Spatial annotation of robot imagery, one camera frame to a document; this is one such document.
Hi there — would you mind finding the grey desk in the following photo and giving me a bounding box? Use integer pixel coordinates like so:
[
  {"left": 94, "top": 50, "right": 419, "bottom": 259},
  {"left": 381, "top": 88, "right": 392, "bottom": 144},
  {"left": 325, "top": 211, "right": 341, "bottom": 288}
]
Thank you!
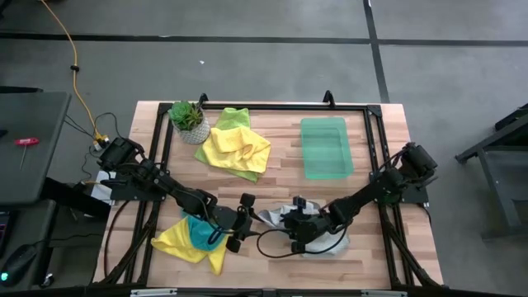
[{"left": 0, "top": 91, "right": 73, "bottom": 207}]

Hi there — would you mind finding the yellow microfiber towel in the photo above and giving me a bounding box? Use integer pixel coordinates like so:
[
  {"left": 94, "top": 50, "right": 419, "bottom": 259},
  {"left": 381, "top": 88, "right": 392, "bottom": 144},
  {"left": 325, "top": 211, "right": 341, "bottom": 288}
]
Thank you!
[
  {"left": 150, "top": 216, "right": 230, "bottom": 276},
  {"left": 200, "top": 126, "right": 272, "bottom": 174}
]

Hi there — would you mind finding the black computer mouse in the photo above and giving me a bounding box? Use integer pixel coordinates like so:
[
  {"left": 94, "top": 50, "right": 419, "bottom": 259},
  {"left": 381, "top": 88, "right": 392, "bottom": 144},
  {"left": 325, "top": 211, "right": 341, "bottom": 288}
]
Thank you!
[{"left": 0, "top": 243, "right": 39, "bottom": 289}]

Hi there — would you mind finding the red-handled hex key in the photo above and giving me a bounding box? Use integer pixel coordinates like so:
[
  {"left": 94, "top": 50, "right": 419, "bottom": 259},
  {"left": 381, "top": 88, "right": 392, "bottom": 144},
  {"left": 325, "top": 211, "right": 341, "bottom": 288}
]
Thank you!
[{"left": 14, "top": 136, "right": 41, "bottom": 172}]

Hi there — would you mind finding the yellow cable plug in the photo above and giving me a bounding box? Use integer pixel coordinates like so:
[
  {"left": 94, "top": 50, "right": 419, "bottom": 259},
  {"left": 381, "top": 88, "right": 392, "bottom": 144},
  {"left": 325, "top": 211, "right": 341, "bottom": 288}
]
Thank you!
[{"left": 92, "top": 132, "right": 111, "bottom": 152}]

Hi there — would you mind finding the black keyboard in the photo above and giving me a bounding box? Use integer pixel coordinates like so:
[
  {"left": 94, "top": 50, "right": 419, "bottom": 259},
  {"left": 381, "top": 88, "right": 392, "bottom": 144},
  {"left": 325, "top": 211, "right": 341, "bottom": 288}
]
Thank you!
[{"left": 0, "top": 210, "right": 12, "bottom": 259}]

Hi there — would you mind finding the black support beam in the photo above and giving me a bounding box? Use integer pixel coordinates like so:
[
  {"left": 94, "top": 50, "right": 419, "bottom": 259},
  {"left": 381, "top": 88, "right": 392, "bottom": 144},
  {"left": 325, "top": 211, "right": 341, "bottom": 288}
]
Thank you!
[{"left": 40, "top": 176, "right": 113, "bottom": 220}]

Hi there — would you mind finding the black metal side table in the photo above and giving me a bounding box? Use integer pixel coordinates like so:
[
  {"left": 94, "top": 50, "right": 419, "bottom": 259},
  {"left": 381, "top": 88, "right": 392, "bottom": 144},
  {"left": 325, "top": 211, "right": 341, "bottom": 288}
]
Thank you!
[{"left": 455, "top": 102, "right": 528, "bottom": 241}]

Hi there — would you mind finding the green succulent plant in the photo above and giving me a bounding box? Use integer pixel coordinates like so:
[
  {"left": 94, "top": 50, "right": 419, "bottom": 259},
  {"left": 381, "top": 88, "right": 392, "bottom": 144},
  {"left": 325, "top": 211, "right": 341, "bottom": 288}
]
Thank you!
[{"left": 167, "top": 101, "right": 205, "bottom": 132}]

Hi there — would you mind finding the green microfiber towel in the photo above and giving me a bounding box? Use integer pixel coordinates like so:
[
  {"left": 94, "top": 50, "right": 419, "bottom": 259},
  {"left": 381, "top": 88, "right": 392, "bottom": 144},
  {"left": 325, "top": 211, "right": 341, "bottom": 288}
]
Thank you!
[{"left": 193, "top": 106, "right": 261, "bottom": 184}]

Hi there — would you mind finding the black metal table frame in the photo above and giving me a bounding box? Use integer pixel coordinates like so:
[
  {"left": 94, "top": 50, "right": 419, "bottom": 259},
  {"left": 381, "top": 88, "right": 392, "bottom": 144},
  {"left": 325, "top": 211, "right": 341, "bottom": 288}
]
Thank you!
[{"left": 98, "top": 89, "right": 443, "bottom": 290}]

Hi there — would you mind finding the green translucent plastic tray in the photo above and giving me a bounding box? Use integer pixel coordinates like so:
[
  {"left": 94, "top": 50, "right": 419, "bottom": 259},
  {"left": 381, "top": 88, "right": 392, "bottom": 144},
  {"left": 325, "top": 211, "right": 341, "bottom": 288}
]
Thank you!
[{"left": 299, "top": 116, "right": 355, "bottom": 181}]

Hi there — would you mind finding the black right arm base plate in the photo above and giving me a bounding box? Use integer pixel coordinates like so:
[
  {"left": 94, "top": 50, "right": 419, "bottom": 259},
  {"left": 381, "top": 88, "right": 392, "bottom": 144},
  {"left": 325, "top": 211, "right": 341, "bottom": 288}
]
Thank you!
[{"left": 370, "top": 171, "right": 430, "bottom": 205}]

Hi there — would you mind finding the thin black cable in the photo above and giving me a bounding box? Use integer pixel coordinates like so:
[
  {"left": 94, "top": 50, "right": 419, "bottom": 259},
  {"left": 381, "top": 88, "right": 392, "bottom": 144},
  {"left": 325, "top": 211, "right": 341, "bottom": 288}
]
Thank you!
[{"left": 64, "top": 111, "right": 121, "bottom": 144}]

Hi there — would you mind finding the silver aluminium bracket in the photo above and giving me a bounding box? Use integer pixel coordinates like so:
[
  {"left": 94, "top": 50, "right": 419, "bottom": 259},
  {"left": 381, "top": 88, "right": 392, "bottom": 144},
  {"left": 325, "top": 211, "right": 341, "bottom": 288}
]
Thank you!
[
  {"left": 130, "top": 288, "right": 178, "bottom": 297},
  {"left": 361, "top": 290, "right": 408, "bottom": 297}
]

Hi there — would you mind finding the yellow extension cable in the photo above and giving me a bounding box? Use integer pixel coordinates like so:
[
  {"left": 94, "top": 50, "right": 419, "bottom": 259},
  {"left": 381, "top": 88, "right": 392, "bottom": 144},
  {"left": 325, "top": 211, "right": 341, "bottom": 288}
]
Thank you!
[{"left": 39, "top": 0, "right": 103, "bottom": 141}]

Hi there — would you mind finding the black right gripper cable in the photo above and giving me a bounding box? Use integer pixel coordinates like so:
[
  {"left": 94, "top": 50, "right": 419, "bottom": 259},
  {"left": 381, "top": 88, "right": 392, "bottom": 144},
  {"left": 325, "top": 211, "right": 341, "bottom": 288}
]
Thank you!
[{"left": 255, "top": 224, "right": 351, "bottom": 260}]

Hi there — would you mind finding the grey waffle towel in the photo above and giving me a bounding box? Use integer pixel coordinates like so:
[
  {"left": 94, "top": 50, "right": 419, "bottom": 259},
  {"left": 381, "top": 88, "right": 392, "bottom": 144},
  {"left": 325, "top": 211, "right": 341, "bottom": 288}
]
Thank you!
[{"left": 257, "top": 200, "right": 351, "bottom": 258}]

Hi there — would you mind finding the teal microfiber towel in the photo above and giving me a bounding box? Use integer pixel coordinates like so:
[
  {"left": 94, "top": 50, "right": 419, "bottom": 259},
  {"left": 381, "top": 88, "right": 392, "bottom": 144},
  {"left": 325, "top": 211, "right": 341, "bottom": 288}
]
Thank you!
[{"left": 181, "top": 209, "right": 228, "bottom": 252}]

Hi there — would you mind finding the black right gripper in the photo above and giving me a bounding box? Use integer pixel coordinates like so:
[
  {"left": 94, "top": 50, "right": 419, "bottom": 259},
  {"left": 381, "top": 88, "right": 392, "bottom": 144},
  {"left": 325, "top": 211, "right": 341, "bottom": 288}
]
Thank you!
[{"left": 280, "top": 196, "right": 336, "bottom": 254}]

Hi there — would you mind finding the white textured plant pot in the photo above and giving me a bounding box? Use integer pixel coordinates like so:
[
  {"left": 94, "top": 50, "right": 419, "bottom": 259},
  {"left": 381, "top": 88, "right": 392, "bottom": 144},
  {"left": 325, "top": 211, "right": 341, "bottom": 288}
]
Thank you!
[{"left": 172, "top": 117, "right": 211, "bottom": 146}]

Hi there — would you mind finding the white box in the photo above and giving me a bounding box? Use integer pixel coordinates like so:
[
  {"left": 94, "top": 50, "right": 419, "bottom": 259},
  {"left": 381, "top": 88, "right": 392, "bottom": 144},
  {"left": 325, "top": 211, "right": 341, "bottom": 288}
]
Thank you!
[{"left": 90, "top": 170, "right": 117, "bottom": 206}]

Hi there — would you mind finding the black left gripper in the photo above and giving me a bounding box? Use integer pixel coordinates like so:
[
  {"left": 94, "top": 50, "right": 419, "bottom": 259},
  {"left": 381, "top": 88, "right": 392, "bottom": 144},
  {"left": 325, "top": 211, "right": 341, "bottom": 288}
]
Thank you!
[{"left": 212, "top": 192, "right": 267, "bottom": 253}]

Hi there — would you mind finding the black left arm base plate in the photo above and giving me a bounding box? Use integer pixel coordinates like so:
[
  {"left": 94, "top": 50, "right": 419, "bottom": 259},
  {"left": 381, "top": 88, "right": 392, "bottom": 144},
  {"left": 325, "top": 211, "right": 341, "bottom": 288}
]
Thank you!
[{"left": 100, "top": 168, "right": 168, "bottom": 203}]

